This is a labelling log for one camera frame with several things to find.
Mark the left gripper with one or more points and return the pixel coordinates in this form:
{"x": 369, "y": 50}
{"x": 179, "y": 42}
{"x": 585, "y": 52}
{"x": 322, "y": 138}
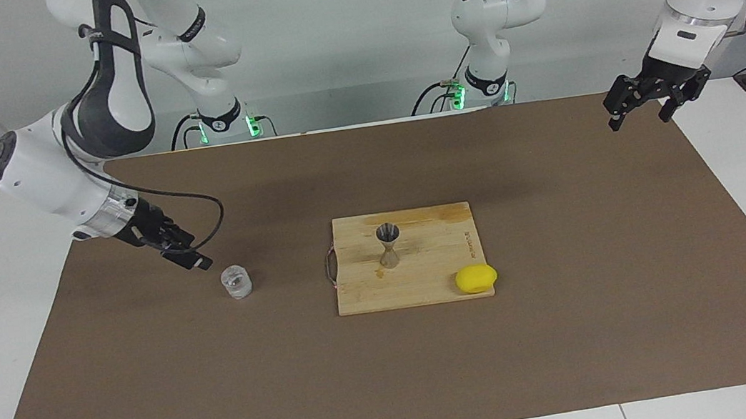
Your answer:
{"x": 675, "y": 69}

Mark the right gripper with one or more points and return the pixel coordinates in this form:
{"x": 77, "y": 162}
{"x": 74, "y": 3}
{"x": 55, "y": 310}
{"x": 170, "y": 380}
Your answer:
{"x": 146, "y": 225}

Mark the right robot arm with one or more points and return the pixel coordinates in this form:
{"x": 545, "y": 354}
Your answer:
{"x": 37, "y": 174}

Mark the small clear glass cup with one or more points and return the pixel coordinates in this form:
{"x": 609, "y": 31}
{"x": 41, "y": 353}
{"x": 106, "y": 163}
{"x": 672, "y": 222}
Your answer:
{"x": 237, "y": 283}

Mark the metal jigger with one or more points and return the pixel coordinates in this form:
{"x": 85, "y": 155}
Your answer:
{"x": 388, "y": 236}

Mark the yellow lemon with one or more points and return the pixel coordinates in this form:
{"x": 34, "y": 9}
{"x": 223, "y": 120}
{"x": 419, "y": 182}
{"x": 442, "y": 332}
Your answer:
{"x": 476, "y": 279}

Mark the wooden cutting board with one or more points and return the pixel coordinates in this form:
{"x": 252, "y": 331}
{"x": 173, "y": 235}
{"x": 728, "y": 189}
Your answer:
{"x": 423, "y": 260}

